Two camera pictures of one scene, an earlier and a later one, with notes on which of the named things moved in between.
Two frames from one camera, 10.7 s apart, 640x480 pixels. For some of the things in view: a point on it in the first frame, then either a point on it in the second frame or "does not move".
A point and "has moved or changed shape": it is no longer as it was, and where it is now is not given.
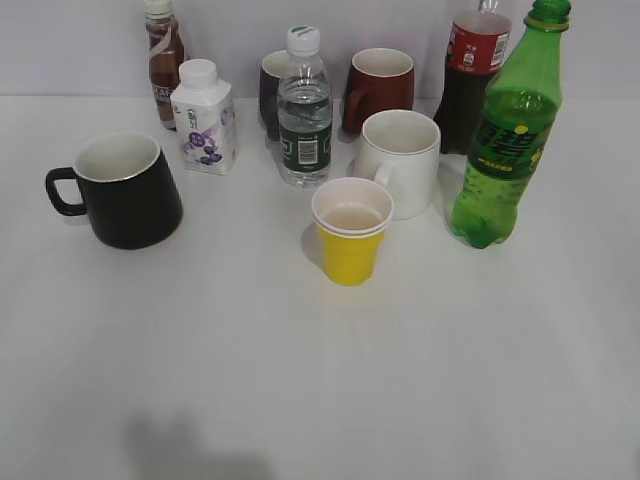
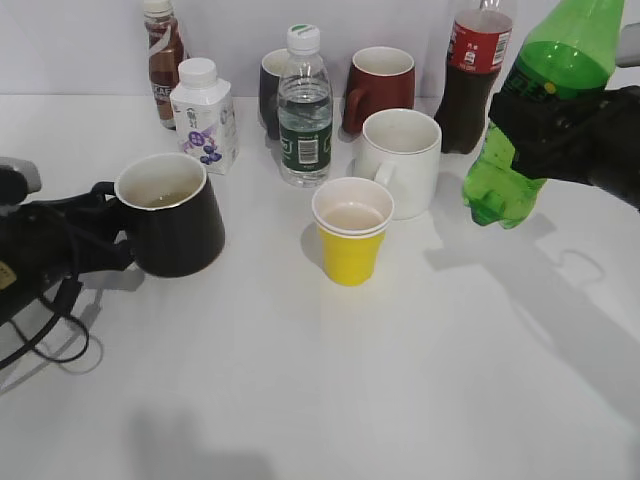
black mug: x=130 y=194 -> x=170 y=215
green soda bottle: x=516 y=122 has moved or changed shape
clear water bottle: x=304 y=112 does not move
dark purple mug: x=273 y=66 does not move
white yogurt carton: x=204 y=111 does not move
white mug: x=401 y=150 does not move
